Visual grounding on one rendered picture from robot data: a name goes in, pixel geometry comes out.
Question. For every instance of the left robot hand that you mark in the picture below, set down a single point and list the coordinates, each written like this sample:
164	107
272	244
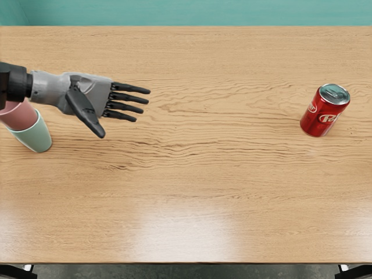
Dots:
58	88

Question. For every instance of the pink cup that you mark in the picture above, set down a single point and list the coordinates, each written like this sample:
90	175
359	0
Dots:
20	114

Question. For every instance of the red soda can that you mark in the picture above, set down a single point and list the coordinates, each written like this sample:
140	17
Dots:
322	113

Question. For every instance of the mint green cup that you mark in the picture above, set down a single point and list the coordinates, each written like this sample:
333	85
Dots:
36	136

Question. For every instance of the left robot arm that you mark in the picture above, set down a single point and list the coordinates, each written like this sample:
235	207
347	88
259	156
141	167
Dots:
13	82

